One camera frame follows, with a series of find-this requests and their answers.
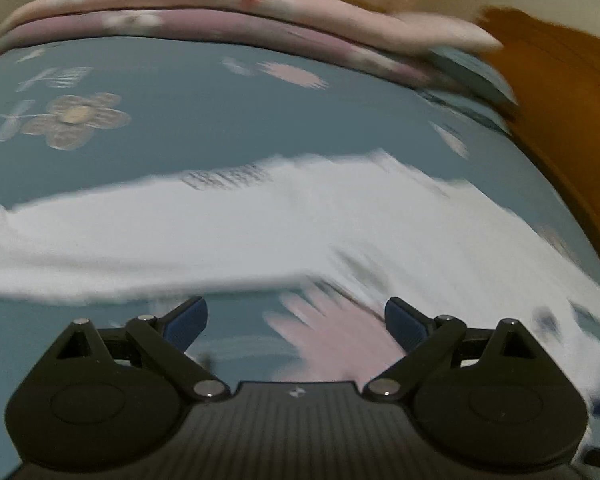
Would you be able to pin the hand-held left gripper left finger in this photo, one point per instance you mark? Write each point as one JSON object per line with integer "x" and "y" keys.
{"x": 187, "y": 322}

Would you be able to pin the blue floral bed sheet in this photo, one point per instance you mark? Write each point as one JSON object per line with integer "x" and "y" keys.
{"x": 180, "y": 110}

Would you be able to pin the purple floral quilt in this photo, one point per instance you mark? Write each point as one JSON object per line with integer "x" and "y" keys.
{"x": 230, "y": 25}

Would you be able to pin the wooden bed headboard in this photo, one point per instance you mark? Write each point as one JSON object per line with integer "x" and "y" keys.
{"x": 570, "y": 110}

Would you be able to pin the white long-sleeved printed shirt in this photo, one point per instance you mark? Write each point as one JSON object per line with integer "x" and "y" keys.
{"x": 230, "y": 220}

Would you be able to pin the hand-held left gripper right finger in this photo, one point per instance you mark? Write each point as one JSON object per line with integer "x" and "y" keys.
{"x": 405, "y": 322}

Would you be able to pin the teal pillow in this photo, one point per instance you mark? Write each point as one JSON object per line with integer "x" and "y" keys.
{"x": 470, "y": 112}
{"x": 470, "y": 72}

